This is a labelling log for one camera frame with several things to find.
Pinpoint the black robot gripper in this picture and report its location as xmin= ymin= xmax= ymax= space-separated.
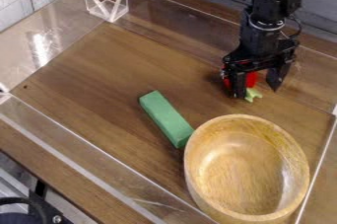
xmin=222 ymin=37 xmax=298 ymax=99

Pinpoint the red plush strawberry toy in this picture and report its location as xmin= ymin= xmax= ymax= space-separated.
xmin=221 ymin=67 xmax=263 ymax=103

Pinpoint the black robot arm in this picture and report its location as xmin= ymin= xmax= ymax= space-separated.
xmin=221 ymin=0 xmax=300 ymax=99

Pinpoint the green rectangular block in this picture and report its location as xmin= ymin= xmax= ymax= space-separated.
xmin=138 ymin=91 xmax=193 ymax=148

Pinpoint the wooden bowl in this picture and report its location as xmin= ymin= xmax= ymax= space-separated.
xmin=183 ymin=114 xmax=308 ymax=224

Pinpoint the clear acrylic corner bracket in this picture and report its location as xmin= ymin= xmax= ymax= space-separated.
xmin=83 ymin=0 xmax=129 ymax=23

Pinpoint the clear acrylic barrier wall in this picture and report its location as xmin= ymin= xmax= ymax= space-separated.
xmin=0 ymin=0 xmax=337 ymax=224

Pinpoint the black clamp mount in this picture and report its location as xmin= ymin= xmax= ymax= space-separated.
xmin=29 ymin=181 xmax=73 ymax=224

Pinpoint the black cable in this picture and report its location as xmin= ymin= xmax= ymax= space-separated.
xmin=0 ymin=196 xmax=45 ymax=224

